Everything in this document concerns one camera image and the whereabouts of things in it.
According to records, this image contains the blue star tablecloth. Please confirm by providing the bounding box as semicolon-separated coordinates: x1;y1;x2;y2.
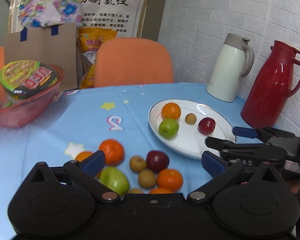
0;83;246;239

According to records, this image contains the yellow snack bag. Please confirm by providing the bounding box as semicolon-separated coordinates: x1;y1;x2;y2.
77;27;117;89

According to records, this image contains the small mandarin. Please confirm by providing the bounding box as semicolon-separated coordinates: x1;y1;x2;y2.
149;187;174;194

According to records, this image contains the floral fabric bundle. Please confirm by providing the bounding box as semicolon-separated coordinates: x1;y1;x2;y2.
17;0;83;29

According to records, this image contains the orange chair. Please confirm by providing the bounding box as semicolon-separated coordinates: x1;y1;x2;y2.
94;37;174;88

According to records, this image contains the large green apple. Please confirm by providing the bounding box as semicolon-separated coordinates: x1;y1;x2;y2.
99;166;130;196

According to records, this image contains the longan on plate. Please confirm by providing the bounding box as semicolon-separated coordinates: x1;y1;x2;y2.
185;113;197;125

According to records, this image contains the small red plum on plate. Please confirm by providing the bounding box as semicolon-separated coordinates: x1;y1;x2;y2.
198;117;216;135

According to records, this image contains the pink plastic bowl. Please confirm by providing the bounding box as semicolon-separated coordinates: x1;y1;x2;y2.
0;65;65;128

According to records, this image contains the large orange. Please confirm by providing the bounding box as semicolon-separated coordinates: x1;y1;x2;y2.
75;151;93;161

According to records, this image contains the small tangerine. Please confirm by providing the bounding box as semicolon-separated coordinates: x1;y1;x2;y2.
157;168;184;192

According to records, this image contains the white oval plate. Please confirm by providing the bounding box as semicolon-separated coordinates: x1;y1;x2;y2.
148;99;236;159

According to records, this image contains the Chinese text poster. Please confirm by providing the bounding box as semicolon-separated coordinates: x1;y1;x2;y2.
8;0;148;37

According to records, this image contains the brown cardboard box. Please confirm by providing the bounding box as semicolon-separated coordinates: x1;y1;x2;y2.
3;23;82;91

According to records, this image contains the instant noodle cup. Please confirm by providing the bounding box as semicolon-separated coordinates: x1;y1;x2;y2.
0;60;59;99

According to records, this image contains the tangerine with stem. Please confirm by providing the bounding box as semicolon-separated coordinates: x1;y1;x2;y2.
98;139;125;166

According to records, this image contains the small green apple on plate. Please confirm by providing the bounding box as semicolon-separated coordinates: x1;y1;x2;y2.
159;119;179;139

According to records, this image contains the brown longan fruit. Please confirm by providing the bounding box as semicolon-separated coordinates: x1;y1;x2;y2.
129;155;147;173
138;170;157;189
128;188;143;194

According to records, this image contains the white thermos jug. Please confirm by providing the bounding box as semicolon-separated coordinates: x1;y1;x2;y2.
206;33;255;102

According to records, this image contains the large red plum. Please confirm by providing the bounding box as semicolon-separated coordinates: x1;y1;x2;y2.
146;151;170;173

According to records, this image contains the orange on plate back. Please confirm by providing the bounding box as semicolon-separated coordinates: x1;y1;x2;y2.
161;102;181;120

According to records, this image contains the red thermos jug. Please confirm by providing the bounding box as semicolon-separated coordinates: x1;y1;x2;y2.
241;40;300;128

